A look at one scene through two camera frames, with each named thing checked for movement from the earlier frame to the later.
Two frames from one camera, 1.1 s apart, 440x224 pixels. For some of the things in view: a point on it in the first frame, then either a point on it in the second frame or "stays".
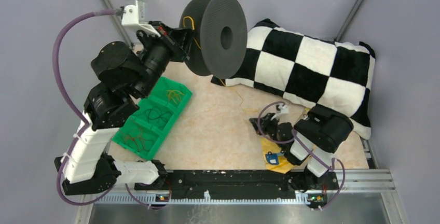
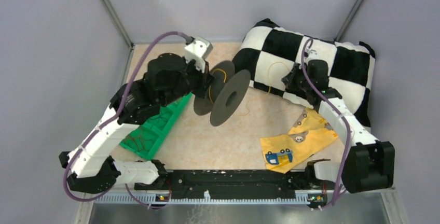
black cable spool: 219,41 → 225,92
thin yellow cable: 220,79 → 254,98
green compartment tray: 147,131 stays
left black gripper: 177,41 → 204,78
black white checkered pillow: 308,71 stays
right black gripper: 267,119 → 288,81
